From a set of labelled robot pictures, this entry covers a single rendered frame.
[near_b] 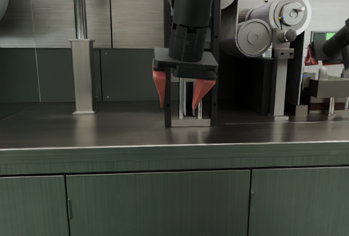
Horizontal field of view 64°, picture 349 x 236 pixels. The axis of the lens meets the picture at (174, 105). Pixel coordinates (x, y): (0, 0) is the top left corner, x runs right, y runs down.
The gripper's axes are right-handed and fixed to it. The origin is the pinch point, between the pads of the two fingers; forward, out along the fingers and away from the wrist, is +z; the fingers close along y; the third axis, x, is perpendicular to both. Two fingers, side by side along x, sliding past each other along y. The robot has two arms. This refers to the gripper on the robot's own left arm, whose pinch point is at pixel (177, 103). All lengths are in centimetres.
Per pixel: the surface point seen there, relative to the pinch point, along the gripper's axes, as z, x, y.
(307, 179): 26.6, -8.9, -40.7
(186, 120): 21.0, -27.0, -8.0
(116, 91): 36, -72, 17
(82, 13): 0, -60, 28
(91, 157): 22.8, -10.4, 17.5
